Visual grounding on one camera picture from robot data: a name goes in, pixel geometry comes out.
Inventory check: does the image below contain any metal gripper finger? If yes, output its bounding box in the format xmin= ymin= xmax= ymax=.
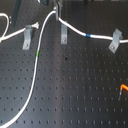
xmin=55 ymin=0 xmax=63 ymax=18

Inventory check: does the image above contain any white cable with green band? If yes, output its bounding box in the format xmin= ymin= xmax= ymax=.
xmin=0 ymin=10 xmax=56 ymax=128

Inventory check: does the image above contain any middle metal cable clip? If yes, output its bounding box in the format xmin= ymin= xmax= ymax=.
xmin=61 ymin=24 xmax=68 ymax=45

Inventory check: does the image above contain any metal cable clip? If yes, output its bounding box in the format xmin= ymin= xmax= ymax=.
xmin=61 ymin=24 xmax=68 ymax=45
xmin=109 ymin=29 xmax=123 ymax=53
xmin=22 ymin=25 xmax=33 ymax=50

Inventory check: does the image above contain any white cable with frayed end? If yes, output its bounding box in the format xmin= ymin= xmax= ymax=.
xmin=0 ymin=13 xmax=41 ymax=43

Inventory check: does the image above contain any white cable with blue band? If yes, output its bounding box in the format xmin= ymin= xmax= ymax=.
xmin=58 ymin=17 xmax=128 ymax=43

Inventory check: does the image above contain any left metal cable clip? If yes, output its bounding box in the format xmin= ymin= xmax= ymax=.
xmin=22 ymin=25 xmax=33 ymax=50

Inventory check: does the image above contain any right metal cable clip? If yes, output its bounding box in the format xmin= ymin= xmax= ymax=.
xmin=109 ymin=29 xmax=123 ymax=53

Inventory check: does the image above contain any orange tipped wire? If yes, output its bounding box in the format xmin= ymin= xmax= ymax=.
xmin=117 ymin=84 xmax=128 ymax=102

